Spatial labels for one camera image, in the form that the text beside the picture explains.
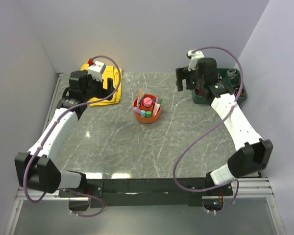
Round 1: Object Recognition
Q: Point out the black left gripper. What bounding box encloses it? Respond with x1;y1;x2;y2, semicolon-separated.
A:
83;72;115;101

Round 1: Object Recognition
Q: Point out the yellow thin pen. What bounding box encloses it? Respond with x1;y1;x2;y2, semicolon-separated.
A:
138;88;143;103

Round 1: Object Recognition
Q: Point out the purple highlighter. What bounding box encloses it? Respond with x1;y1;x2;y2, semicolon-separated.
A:
133;107;141;115

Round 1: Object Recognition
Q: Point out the pink lid marker tube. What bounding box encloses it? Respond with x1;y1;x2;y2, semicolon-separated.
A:
142;97;153;108

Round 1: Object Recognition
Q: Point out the light blue cap highlighter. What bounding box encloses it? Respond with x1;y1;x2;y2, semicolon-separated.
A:
141;110;146;117

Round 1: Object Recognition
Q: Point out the green black highlighter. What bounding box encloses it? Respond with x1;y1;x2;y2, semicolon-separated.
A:
146;111;151;118

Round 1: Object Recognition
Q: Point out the green cap white marker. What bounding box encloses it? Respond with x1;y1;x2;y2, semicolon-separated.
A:
156;98;162;113

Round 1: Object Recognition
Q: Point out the brown cap white marker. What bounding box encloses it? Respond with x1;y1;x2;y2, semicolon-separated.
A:
152;99;159;116

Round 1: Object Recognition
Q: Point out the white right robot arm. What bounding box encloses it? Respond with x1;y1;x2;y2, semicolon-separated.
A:
173;57;273;195

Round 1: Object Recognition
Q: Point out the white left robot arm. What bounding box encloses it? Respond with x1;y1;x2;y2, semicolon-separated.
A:
15;70;121;197

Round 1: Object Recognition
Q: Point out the yellow folded cloth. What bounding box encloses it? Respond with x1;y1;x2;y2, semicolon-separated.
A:
80;62;123;108

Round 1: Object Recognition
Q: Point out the orange round pen holder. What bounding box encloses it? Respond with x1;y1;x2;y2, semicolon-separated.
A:
133;94;162;124

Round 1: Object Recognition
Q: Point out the green compartment tray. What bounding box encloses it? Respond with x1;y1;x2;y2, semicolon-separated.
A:
192;68;247;106

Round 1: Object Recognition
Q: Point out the black base beam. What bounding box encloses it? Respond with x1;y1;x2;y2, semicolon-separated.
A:
58;177;233;209

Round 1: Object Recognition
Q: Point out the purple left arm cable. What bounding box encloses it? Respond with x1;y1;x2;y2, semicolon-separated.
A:
23;55;122;218

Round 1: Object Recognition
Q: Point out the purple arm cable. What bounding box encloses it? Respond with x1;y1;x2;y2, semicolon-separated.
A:
23;55;122;218
172;46;245;215

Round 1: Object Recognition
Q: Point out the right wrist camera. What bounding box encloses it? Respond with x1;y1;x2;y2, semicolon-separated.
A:
187;50;204;71

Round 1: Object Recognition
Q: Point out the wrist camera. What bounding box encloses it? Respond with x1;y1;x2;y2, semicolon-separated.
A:
87;58;106;82
187;50;204;71

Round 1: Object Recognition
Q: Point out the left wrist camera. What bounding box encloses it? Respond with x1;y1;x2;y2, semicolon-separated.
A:
87;58;106;82

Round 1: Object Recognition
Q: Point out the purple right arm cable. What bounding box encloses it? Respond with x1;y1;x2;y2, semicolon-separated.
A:
172;46;245;215

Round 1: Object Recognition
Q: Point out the aluminium rail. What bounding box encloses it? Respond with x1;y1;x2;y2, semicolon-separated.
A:
15;177;274;201

